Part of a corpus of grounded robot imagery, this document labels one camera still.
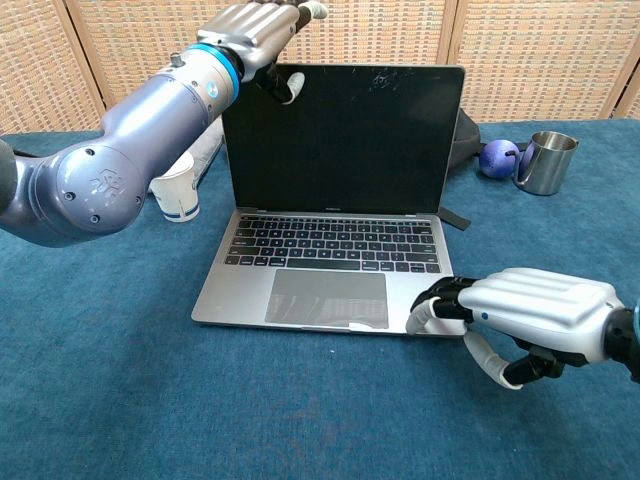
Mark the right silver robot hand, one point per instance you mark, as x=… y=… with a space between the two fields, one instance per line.
x=530 y=315

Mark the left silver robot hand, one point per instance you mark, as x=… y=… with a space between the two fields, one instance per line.
x=260 y=35

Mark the silver laptop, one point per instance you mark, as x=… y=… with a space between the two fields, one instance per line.
x=330 y=200

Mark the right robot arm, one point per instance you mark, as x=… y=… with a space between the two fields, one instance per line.
x=631 y=345

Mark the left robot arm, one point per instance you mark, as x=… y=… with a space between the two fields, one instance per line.
x=125 y=145

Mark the grey plastic package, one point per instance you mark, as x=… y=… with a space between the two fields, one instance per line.
x=207 y=150

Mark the stainless steel mug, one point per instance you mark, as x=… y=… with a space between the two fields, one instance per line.
x=544 y=162

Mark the blue ball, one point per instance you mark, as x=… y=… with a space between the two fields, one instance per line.
x=496 y=158

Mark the black backpack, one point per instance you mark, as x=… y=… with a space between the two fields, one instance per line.
x=462 y=150

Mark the white paper cup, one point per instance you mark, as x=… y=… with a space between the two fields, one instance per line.
x=175 y=192

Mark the wicker folding screen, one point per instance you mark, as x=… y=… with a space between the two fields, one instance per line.
x=500 y=45

